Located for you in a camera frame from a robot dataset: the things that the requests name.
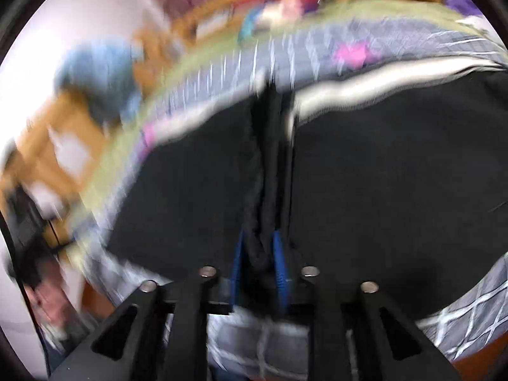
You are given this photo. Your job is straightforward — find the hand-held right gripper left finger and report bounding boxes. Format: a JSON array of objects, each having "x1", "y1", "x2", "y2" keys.
[{"x1": 48, "y1": 228, "x2": 247, "y2": 381}]

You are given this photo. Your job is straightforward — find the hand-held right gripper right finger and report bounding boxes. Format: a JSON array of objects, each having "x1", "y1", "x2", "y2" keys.
[{"x1": 271, "y1": 231, "x2": 463, "y2": 381}]

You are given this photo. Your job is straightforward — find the black pants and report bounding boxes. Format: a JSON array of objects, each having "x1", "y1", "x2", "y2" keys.
[{"x1": 106, "y1": 68, "x2": 508, "y2": 322}]

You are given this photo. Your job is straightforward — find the grey checked bed sheet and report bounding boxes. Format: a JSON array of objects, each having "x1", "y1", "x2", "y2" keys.
[{"x1": 71, "y1": 15, "x2": 508, "y2": 379}]

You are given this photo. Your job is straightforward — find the blue cloth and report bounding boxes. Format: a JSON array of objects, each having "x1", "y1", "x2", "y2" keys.
[{"x1": 53, "y1": 43, "x2": 144, "y2": 124}]

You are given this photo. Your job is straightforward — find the pile of colourful clothes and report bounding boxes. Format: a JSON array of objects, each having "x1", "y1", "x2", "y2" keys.
[{"x1": 237, "y1": 0, "x2": 338, "y2": 42}]

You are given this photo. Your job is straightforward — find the wooden bed frame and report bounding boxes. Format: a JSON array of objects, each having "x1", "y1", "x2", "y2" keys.
[{"x1": 0, "y1": 0, "x2": 443, "y2": 247}]

